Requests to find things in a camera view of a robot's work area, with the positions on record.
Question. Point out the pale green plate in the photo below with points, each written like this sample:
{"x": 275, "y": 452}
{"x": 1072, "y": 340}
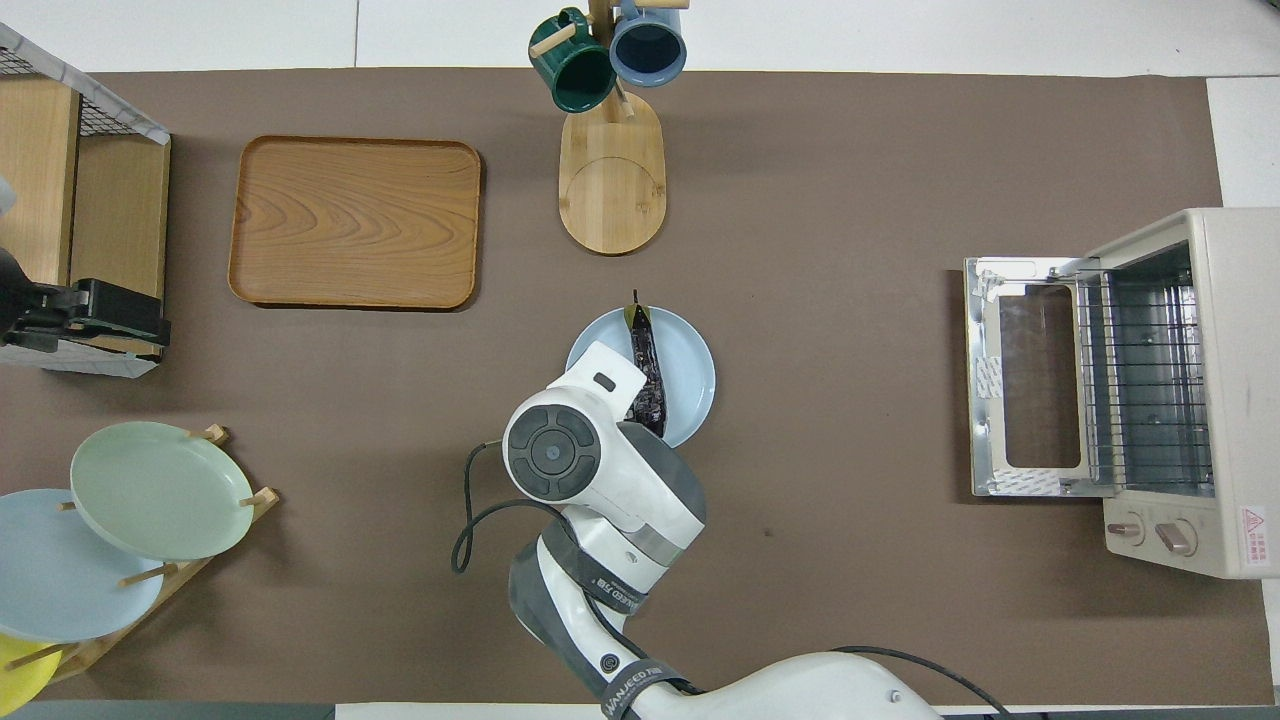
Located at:
{"x": 160, "y": 490}

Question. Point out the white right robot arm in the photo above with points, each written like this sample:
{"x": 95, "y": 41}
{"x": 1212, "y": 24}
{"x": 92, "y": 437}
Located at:
{"x": 620, "y": 480}

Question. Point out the blue mug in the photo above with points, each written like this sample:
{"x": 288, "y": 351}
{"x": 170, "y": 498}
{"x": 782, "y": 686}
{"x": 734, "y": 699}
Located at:
{"x": 648, "y": 50}

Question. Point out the brown table mat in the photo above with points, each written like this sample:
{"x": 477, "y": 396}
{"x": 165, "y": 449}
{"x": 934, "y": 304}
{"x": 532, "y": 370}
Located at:
{"x": 850, "y": 200}

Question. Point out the wooden plate rack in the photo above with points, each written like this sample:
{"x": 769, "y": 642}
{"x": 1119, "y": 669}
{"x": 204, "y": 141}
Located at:
{"x": 262, "y": 497}

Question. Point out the white toaster oven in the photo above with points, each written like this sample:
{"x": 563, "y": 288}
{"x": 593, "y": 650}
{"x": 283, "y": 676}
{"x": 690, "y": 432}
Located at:
{"x": 1240, "y": 350}

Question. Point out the wooden two-step shelf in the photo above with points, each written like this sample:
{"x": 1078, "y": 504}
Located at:
{"x": 120, "y": 220}

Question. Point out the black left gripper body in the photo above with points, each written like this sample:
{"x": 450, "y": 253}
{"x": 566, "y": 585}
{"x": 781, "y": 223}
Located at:
{"x": 120, "y": 310}

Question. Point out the yellow plate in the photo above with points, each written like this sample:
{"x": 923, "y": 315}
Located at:
{"x": 20, "y": 680}

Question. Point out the dark purple eggplant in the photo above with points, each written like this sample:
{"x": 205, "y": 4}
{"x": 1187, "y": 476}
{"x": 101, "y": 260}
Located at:
{"x": 643, "y": 350}

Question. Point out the wooden mug tree stand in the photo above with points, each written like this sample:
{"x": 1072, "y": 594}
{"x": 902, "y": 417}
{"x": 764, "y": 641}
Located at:
{"x": 612, "y": 190}

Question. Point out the light blue racked plate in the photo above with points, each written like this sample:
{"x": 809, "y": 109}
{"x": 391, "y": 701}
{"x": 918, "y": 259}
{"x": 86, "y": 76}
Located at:
{"x": 60, "y": 580}

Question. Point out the wooden serving tray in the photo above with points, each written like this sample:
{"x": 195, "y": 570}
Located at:
{"x": 355, "y": 222}

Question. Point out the white grey checked cloth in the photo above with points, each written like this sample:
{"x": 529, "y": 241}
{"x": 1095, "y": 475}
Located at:
{"x": 90, "y": 90}

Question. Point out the dark green mug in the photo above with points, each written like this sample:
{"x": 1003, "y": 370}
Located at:
{"x": 575, "y": 70}

